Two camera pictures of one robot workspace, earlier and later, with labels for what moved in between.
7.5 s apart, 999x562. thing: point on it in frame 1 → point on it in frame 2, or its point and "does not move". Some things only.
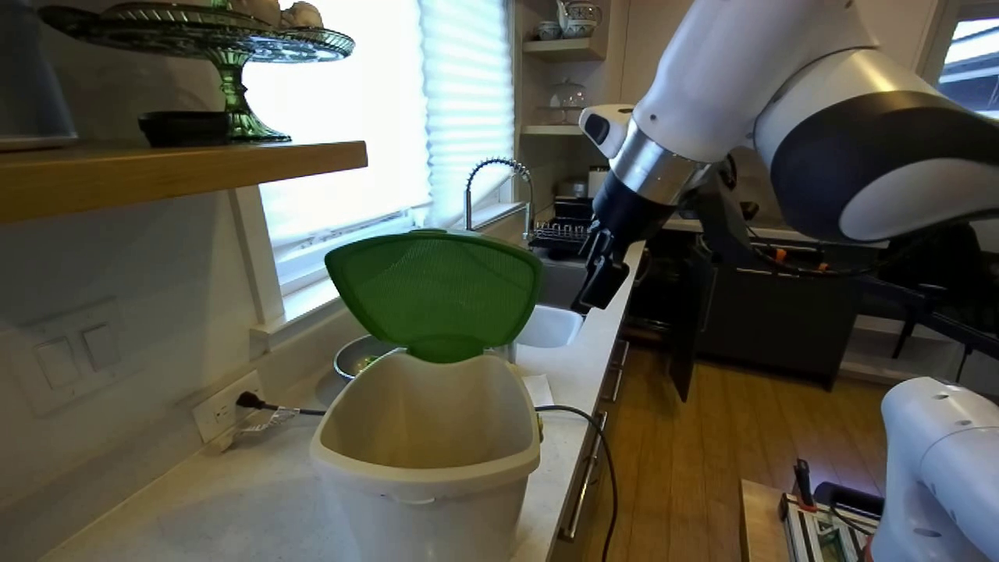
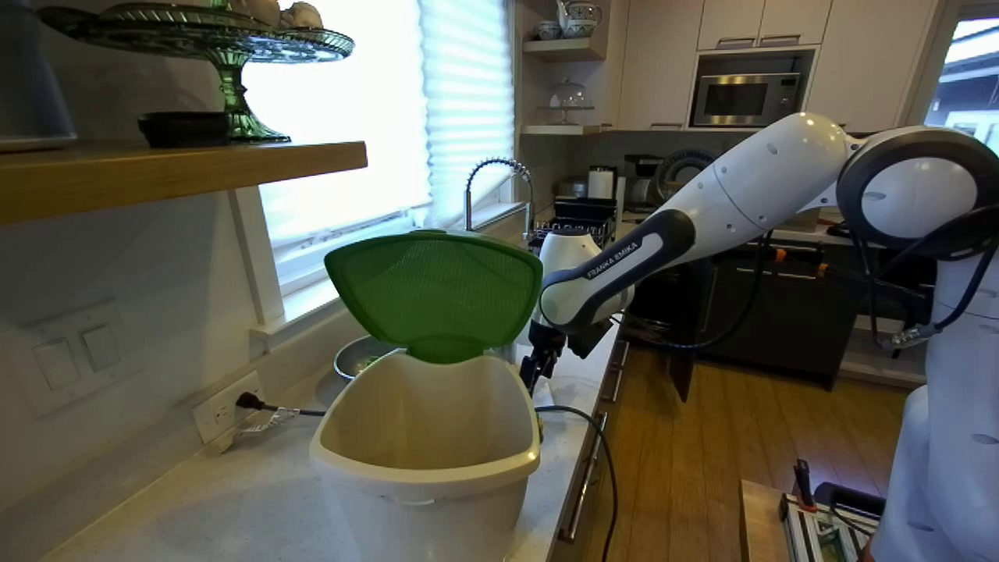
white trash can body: (426, 461) does not move
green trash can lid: (444, 297) does not move
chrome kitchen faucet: (530, 193) does not move
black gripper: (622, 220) → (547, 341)
